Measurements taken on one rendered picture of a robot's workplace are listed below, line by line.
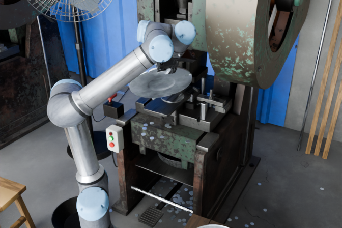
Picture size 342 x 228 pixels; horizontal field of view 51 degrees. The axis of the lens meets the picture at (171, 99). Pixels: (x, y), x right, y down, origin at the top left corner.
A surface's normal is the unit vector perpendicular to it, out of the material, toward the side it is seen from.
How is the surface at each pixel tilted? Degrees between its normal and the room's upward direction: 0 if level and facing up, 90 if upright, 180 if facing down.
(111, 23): 90
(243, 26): 97
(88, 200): 8
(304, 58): 90
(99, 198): 8
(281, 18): 54
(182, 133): 0
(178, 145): 90
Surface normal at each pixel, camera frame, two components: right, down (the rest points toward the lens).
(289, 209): 0.00, -0.88
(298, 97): -0.50, 0.41
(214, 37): -0.48, 0.61
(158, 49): 0.18, 0.47
